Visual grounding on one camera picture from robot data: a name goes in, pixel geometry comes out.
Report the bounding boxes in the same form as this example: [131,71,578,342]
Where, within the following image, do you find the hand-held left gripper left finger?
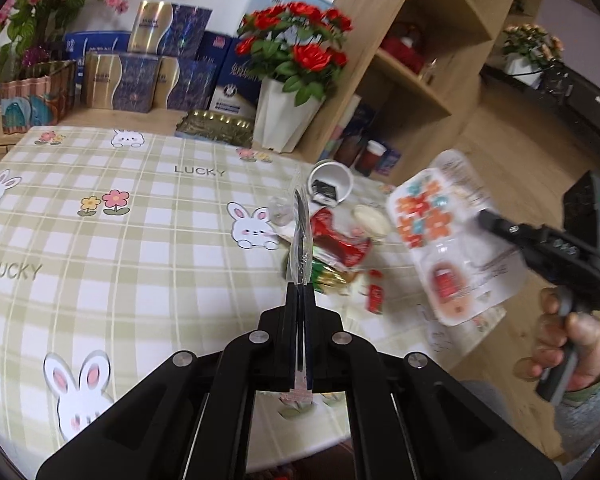
[35,284,298,480]

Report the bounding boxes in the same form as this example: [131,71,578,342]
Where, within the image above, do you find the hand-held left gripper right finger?
[300,284,564,480]

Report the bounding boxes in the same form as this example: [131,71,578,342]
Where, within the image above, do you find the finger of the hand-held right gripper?
[477,208,530,257]

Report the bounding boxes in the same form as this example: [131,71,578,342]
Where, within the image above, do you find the red small tube packet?
[365,270,387,315]

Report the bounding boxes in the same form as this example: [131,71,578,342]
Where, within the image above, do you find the clear plastic film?
[284,170,315,404]

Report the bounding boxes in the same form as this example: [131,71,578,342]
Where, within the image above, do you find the person's right forearm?
[555,332,600,480]

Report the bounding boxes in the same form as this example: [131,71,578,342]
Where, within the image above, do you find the person's right hand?
[517,287,600,393]

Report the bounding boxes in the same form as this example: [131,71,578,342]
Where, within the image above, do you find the gold green wrapper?
[312,259,364,295]

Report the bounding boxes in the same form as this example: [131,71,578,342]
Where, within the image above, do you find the red foil wrapper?
[310,209,374,267]

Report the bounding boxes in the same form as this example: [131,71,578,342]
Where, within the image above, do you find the black packet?
[311,180,339,206]

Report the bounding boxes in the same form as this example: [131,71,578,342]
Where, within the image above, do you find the wooden shelf unit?
[295,0,531,182]

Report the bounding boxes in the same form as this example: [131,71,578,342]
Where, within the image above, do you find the small blue box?
[377,145,404,177]

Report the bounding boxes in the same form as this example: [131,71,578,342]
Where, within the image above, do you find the red cup white rim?
[355,140,385,177]

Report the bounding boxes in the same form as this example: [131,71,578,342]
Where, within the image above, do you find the black media unit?
[481,57,600,144]

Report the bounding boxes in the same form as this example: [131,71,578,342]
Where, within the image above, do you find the brown glass cup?
[335,135,363,169]

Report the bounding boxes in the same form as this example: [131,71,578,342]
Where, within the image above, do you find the dark blue picture box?
[349,102,382,143]

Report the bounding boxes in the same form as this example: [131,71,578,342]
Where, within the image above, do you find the checked bunny tablecloth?
[0,125,509,467]

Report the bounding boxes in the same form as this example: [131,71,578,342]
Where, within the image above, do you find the peach rose plant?
[501,22,566,89]

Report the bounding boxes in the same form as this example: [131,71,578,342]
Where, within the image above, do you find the gold leaf tray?
[175,109,256,146]

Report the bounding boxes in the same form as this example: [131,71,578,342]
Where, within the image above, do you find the red basket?
[380,22,429,74]

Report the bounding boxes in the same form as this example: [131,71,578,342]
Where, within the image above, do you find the red rose plant white pot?
[235,2,354,154]

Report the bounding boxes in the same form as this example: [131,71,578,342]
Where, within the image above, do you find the blue white label box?
[210,45,264,117]

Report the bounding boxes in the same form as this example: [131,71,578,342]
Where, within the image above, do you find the blue gold gift box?
[81,51,161,113]
[152,55,217,111]
[130,1,214,59]

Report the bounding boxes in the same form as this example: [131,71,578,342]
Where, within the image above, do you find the striped corrugated planter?
[0,60,79,134]

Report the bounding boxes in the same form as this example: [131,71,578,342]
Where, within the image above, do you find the flat blue box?
[62,31,133,86]

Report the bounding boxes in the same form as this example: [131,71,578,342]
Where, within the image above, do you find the purple artificial flowers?
[22,45,51,69]

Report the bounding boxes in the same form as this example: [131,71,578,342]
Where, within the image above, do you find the pink blossom plant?
[0,0,131,86]

